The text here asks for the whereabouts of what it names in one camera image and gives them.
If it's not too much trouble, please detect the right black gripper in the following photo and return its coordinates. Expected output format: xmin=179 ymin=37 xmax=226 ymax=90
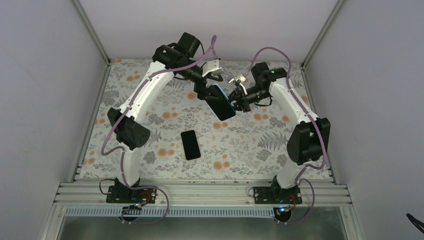
xmin=220 ymin=85 xmax=272 ymax=113

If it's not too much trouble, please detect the light blue cased phone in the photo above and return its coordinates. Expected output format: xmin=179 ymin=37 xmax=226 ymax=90
xmin=206 ymin=84 xmax=236 ymax=121

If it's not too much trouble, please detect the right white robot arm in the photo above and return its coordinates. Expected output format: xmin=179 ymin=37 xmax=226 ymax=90
xmin=228 ymin=62 xmax=331 ymax=204

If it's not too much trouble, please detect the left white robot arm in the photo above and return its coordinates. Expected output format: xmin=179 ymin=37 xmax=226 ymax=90
xmin=100 ymin=32 xmax=222 ymax=203

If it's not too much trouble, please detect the black phone on mat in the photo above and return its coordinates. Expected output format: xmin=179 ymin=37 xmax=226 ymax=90
xmin=180 ymin=130 xmax=201 ymax=161

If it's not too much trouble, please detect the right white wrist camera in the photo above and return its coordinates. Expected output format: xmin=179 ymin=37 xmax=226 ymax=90
xmin=228 ymin=74 xmax=248 ymax=97

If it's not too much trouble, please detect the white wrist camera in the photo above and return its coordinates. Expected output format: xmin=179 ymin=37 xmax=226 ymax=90
xmin=201 ymin=59 xmax=224 ymax=77
xmin=228 ymin=74 xmax=248 ymax=97

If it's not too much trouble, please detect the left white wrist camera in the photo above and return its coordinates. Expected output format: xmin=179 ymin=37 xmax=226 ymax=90
xmin=201 ymin=59 xmax=224 ymax=77

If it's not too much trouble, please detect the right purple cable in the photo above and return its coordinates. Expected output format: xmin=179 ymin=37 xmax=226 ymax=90
xmin=243 ymin=46 xmax=329 ymax=226

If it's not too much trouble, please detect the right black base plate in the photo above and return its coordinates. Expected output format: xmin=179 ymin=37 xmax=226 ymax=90
xmin=253 ymin=186 xmax=303 ymax=205

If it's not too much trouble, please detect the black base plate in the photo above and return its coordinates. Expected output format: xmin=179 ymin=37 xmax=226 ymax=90
xmin=253 ymin=186 xmax=303 ymax=205
xmin=105 ymin=185 xmax=157 ymax=204

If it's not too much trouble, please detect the white slotted cable duct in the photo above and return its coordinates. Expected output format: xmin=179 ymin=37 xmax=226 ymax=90
xmin=64 ymin=207 xmax=282 ymax=218

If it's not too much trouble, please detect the aluminium rail frame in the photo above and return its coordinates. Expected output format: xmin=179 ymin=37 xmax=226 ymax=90
xmin=53 ymin=179 xmax=353 ymax=207

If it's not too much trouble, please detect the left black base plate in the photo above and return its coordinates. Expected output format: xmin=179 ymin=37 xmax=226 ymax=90
xmin=105 ymin=185 xmax=157 ymax=204

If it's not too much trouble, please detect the black cable bottom right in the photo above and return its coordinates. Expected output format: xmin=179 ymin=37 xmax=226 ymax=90
xmin=406 ymin=213 xmax=424 ymax=234

